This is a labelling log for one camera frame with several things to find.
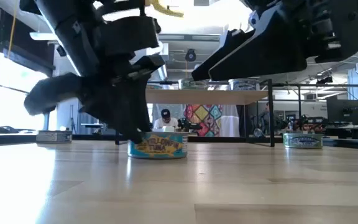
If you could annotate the teal yellowfin tuna can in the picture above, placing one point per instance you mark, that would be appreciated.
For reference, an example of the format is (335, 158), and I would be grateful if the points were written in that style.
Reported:
(163, 146)

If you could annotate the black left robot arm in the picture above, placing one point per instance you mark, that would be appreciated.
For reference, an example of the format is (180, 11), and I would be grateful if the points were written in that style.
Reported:
(57, 15)

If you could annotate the black hanging round device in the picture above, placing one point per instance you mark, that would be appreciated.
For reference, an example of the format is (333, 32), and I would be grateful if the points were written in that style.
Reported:
(190, 55)

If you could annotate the grey label silver can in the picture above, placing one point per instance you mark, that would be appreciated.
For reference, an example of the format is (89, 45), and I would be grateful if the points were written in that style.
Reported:
(154, 86)
(54, 137)

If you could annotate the wooden shelf with black legs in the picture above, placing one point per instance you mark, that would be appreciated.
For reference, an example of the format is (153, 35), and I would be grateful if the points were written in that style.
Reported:
(204, 97)

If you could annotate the black computer monitor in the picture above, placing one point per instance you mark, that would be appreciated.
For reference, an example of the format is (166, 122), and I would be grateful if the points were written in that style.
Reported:
(343, 110)

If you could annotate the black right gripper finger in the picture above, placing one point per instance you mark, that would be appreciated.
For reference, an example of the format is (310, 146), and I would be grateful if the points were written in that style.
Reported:
(216, 59)
(266, 56)

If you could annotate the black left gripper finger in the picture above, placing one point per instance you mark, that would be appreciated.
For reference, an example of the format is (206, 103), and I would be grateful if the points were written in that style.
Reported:
(54, 93)
(138, 93)

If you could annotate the person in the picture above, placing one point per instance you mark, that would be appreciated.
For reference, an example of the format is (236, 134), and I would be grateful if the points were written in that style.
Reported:
(165, 123)

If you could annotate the black background robot arm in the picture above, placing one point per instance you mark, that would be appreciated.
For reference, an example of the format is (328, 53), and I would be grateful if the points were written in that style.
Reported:
(191, 125)

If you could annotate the blue oval label fish can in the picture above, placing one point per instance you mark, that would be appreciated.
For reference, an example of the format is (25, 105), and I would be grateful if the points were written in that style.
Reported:
(303, 140)
(244, 84)

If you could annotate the green can with gold lid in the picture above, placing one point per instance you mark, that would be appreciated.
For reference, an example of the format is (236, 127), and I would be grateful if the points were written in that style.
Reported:
(194, 84)

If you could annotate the white cloth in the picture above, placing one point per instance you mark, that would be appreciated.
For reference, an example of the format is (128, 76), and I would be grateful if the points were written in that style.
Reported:
(230, 121)

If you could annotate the ceiling light bar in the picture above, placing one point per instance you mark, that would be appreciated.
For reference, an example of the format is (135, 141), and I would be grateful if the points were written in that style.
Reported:
(43, 36)

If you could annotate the colourful patchwork cloth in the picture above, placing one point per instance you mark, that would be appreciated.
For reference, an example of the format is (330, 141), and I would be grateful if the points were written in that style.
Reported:
(204, 118)

